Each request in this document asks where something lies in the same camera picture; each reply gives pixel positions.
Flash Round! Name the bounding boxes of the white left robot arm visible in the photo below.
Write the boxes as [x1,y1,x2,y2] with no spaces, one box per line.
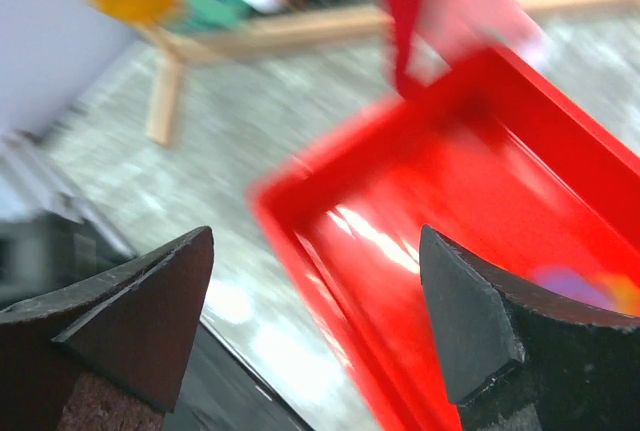
[1,212,137,308]

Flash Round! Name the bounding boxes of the wooden clothes rack frame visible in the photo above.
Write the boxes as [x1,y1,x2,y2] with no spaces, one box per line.
[140,0,639,146]

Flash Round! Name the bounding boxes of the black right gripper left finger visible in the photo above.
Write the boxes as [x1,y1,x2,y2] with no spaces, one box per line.
[1,226,214,430]

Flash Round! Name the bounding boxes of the red cat pattern sock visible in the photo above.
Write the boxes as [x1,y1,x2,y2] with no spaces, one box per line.
[372,0,436,100]

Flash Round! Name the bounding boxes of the red plastic tray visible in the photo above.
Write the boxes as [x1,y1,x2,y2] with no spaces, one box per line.
[249,47,639,430]

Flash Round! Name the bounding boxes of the pink ribbed sock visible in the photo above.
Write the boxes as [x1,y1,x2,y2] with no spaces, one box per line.
[418,0,547,70]

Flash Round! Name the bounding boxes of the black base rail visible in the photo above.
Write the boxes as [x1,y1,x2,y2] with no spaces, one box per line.
[163,324,313,431]

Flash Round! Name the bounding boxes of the purple maroon sock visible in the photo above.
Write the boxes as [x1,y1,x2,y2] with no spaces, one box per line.
[531,265,639,316]

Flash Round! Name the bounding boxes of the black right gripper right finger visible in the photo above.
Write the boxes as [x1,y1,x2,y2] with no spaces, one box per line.
[420,226,639,430]

